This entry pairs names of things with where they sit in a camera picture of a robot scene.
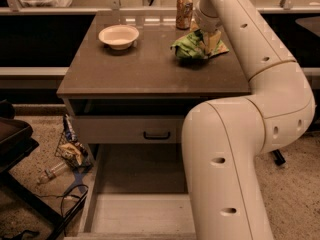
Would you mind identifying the grey drawer cabinet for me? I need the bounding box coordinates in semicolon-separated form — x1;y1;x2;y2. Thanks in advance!
56;9;252;240

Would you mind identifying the wire basket with snacks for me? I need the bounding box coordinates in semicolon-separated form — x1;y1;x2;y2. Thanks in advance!
55;133;91;168

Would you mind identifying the orange soda can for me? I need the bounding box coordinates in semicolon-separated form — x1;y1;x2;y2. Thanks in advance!
176;0;193;30

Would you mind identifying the open grey middle drawer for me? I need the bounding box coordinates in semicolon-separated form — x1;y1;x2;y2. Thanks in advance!
64;144;196;240

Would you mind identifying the white bowl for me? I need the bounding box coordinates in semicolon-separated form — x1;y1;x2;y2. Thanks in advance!
98;25;139;50

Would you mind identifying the clear plastic bottle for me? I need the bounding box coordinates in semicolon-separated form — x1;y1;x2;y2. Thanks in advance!
37;161;69;184

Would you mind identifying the black cable on floor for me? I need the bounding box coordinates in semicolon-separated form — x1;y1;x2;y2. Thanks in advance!
34;183;89;237

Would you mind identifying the black chair base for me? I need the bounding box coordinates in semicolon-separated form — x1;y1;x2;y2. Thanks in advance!
0;99;88;240

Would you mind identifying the green rice chip bag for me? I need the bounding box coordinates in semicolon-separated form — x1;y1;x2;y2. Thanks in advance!
171;29;229;60

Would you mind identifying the black stand leg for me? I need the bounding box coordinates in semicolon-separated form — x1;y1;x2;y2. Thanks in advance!
272;150;286;166

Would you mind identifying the closed grey top drawer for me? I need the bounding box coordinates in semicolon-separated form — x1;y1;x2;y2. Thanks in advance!
72;116;184;144

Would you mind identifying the blue snack packet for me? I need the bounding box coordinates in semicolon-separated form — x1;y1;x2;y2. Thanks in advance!
63;114;77;142

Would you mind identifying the black drawer handle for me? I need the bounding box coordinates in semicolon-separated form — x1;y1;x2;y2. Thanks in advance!
143;131;171;140

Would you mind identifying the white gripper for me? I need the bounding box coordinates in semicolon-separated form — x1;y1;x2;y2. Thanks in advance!
190;2;221;55

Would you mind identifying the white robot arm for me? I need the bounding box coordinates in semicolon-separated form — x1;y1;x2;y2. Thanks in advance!
182;0;315;240

